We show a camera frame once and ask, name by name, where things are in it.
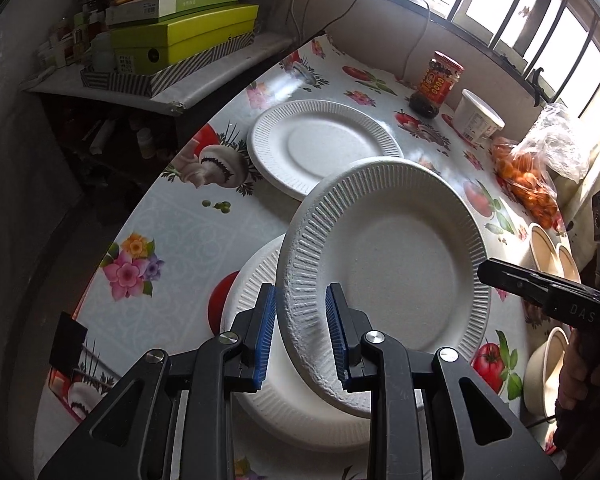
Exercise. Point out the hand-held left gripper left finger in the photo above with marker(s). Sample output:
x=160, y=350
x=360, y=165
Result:
x=266, y=335

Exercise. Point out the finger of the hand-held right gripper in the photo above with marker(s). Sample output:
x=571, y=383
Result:
x=510, y=275

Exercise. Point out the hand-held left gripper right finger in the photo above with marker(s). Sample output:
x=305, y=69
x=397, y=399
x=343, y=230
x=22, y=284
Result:
x=336, y=330

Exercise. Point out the beige paper bowl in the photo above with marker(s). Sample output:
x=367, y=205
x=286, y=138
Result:
x=569, y=265
x=542, y=252
x=542, y=375

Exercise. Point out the person's right forearm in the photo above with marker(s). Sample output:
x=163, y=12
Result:
x=595, y=435

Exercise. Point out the person's right hand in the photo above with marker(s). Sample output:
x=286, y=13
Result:
x=574, y=365

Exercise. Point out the clear bag of oranges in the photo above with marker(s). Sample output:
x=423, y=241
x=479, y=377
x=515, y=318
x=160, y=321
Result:
x=525, y=182

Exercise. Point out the floral printed tablecloth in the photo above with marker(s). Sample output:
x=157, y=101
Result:
x=190, y=240

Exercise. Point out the white plastic tub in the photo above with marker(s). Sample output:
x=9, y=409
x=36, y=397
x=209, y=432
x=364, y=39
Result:
x=472, y=122

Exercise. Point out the black hook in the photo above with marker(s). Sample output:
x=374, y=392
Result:
x=536, y=82

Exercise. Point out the black square card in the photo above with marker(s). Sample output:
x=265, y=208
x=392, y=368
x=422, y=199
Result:
x=67, y=340

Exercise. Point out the chili sauce glass jar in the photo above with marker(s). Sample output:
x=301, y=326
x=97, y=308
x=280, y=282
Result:
x=437, y=82

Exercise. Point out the white paper roll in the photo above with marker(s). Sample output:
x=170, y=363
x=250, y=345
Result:
x=100, y=137

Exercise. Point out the metal window grille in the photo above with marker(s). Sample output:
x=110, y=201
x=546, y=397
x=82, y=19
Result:
x=547, y=5

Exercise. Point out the black and white striped box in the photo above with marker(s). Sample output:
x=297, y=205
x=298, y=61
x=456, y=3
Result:
x=190, y=72

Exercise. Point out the white shelf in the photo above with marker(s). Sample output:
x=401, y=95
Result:
x=265, y=50

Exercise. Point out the yellow-green box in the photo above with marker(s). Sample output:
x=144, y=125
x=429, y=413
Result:
x=190, y=35

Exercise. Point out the olive green flat box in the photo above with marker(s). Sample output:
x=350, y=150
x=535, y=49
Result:
x=180, y=5

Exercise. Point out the row of small bottles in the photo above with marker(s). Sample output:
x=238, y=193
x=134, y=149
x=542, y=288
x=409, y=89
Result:
x=80, y=25

